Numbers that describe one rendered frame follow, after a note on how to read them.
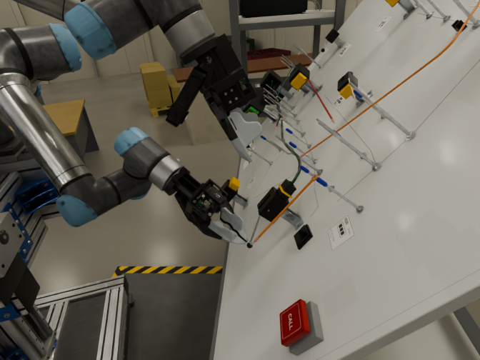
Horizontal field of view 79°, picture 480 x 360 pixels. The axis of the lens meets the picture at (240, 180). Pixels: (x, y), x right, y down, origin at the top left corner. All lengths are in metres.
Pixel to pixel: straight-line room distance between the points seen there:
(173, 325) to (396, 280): 1.55
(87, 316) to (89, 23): 1.51
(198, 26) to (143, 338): 1.64
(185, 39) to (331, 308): 0.46
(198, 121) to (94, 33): 3.25
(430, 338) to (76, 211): 0.86
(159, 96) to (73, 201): 4.53
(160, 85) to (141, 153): 4.48
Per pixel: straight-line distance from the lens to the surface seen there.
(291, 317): 0.48
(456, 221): 0.42
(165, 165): 0.64
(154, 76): 5.09
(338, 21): 1.47
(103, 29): 0.52
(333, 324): 0.47
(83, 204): 0.69
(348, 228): 0.52
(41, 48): 0.87
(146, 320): 1.93
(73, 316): 1.85
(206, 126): 3.77
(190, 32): 0.51
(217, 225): 0.63
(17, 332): 1.43
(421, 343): 0.89
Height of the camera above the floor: 1.51
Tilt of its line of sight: 31 degrees down
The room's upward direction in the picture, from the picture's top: 5 degrees counter-clockwise
